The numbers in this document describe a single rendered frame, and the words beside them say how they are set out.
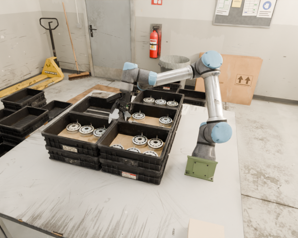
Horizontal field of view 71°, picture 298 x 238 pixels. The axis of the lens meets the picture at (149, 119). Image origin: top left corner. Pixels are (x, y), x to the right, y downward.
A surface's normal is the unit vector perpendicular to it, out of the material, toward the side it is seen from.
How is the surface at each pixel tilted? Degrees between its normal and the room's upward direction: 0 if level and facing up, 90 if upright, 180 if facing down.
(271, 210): 0
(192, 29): 90
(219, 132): 60
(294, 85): 90
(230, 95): 72
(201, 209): 0
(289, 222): 0
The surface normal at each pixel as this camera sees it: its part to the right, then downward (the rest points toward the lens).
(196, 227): 0.02, -0.85
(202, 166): -0.31, 0.49
